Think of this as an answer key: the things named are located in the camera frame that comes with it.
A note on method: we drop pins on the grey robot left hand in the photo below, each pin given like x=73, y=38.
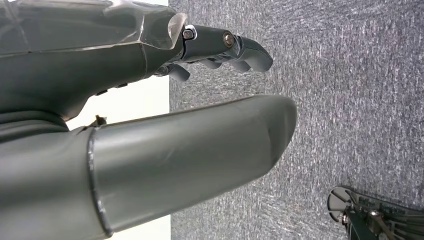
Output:
x=82, y=59

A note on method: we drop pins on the robot left arm ribbed sleeve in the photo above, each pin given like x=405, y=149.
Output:
x=26, y=127

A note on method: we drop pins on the dark metal base with disc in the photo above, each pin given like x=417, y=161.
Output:
x=371, y=215

